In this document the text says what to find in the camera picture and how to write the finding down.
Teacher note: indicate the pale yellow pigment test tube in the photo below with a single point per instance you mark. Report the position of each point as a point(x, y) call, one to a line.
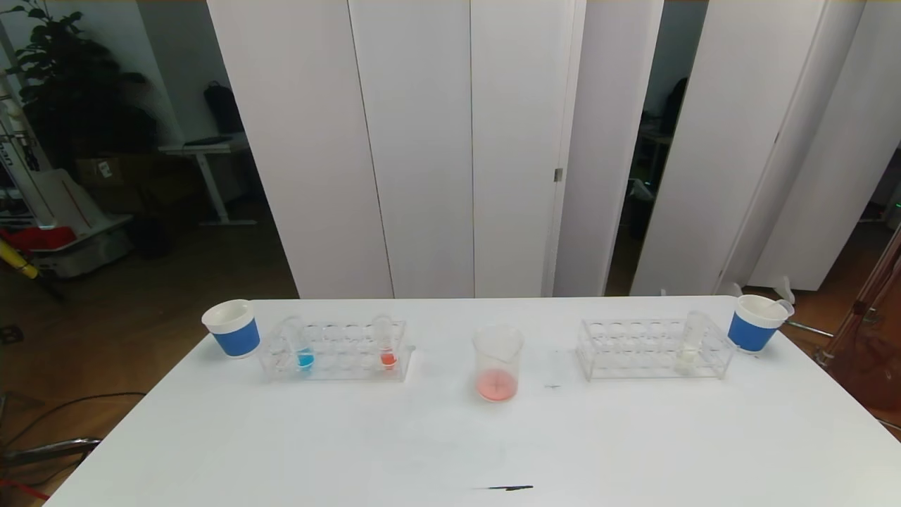
point(688, 359)

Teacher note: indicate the red pigment test tube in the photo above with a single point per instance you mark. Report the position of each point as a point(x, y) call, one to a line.
point(388, 359)
point(783, 308)

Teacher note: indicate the red flat item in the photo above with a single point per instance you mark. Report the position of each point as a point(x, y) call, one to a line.
point(42, 237)

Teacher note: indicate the blue pigment test tube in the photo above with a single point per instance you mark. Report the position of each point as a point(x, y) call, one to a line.
point(305, 359)

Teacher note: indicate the black floor socket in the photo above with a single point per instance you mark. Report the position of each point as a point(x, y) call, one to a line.
point(10, 333)

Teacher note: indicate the grey metal floor leg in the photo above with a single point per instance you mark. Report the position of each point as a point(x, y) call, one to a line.
point(56, 447)

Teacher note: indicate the dark green potted plant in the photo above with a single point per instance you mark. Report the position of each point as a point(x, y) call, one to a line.
point(70, 91)

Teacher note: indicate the yellow black tool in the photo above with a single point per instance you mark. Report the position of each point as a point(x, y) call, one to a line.
point(21, 264)

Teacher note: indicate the white office desk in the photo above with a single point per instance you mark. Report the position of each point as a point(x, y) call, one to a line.
point(204, 147)

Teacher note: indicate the white blue paper cup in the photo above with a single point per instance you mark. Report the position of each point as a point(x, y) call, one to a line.
point(236, 339)
point(749, 332)

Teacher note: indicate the white machine with column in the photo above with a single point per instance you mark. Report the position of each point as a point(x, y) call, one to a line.
point(70, 204)

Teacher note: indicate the clear glass beaker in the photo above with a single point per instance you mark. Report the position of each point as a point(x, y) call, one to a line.
point(498, 384)

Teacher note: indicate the white folding partition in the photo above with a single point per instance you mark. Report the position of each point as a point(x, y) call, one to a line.
point(422, 141)
point(732, 141)

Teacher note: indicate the silver metal rod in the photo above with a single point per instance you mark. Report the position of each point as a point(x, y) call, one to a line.
point(809, 327)

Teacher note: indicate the brown cardboard box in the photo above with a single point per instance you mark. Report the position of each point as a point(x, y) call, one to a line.
point(105, 169)

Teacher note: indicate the clear acrylic test tube rack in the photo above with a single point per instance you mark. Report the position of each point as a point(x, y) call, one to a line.
point(341, 354)
point(647, 348)

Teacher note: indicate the black backpack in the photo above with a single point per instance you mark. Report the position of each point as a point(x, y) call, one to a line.
point(223, 109)

